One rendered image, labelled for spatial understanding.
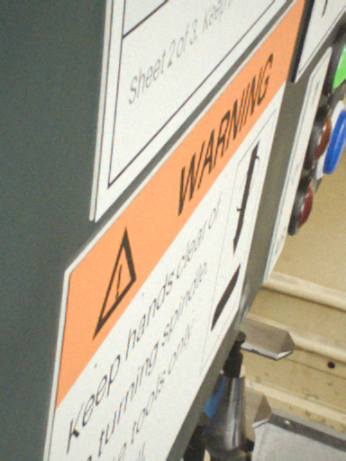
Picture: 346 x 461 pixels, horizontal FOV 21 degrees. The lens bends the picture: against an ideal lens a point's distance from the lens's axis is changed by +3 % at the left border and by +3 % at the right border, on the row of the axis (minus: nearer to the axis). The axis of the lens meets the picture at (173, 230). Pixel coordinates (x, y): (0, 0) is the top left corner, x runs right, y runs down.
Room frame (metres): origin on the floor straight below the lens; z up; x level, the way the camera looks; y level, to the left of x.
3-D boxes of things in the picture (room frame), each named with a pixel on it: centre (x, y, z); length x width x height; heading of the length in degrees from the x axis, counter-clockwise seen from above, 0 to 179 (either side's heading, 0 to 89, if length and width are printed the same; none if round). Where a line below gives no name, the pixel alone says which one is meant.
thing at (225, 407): (0.65, -0.07, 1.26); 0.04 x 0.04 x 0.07
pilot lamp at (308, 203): (0.36, -0.05, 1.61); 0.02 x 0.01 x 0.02; 166
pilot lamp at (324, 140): (0.36, -0.05, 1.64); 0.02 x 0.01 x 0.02; 166
